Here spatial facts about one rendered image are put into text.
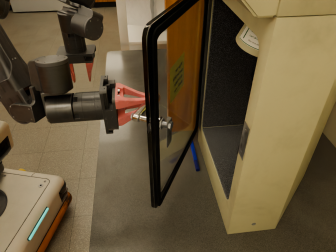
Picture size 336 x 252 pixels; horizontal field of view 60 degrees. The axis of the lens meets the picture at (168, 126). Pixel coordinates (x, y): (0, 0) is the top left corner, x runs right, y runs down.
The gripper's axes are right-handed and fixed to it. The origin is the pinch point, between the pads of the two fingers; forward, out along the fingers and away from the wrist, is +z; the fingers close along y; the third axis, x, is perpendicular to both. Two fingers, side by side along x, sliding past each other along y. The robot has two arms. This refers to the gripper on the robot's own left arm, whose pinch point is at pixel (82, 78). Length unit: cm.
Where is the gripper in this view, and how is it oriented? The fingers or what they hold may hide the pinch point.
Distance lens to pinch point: 92.1
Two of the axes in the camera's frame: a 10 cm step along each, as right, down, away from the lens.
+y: 9.9, -0.7, 1.0
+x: -1.2, -6.1, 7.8
